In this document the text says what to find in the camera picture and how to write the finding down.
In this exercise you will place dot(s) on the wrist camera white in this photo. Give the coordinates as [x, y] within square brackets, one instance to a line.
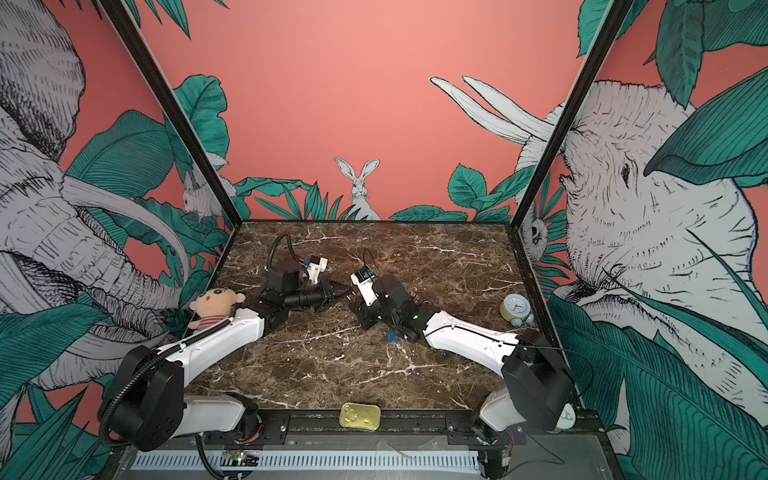
[363, 279]
[315, 266]

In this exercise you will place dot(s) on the left black frame post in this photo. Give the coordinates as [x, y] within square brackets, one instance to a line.
[128, 31]

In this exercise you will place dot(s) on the plush doll toy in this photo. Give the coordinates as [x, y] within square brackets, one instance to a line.
[213, 306]

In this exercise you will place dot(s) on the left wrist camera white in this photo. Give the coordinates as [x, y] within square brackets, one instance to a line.
[315, 266]

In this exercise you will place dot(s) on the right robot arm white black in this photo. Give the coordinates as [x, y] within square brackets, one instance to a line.
[538, 382]

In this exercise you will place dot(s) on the small circuit board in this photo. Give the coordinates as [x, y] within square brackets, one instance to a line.
[239, 459]

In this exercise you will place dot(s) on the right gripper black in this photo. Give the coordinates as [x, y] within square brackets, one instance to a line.
[365, 317]

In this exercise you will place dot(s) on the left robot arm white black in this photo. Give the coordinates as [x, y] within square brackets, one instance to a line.
[146, 403]

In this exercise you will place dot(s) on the tape roll beige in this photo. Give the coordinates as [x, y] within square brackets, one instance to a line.
[567, 418]

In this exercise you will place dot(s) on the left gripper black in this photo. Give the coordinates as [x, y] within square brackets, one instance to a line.
[326, 292]

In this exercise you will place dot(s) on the yellow tin can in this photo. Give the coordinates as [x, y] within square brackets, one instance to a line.
[359, 416]

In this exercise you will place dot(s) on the black frame post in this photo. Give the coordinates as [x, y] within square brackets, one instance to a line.
[128, 31]
[604, 39]

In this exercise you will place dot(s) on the black mounting rail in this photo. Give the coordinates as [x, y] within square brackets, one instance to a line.
[274, 426]

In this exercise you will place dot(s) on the white vented strip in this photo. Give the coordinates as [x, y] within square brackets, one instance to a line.
[448, 461]

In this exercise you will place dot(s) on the small alarm clock teal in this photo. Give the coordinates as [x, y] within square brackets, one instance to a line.
[516, 309]

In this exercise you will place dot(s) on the right black frame post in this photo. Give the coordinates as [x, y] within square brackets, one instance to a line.
[604, 39]

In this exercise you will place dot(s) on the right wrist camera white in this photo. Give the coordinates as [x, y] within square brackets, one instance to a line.
[363, 279]

